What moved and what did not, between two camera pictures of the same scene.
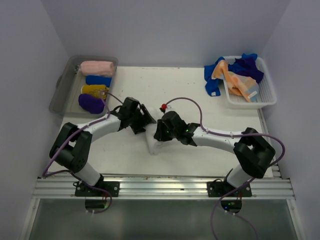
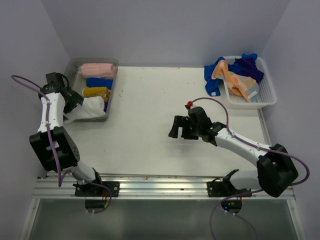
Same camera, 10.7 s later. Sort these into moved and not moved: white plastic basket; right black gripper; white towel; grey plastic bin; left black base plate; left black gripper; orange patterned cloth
Moved: white towel; right black gripper; left black gripper
Not moved: orange patterned cloth; grey plastic bin; white plastic basket; left black base plate
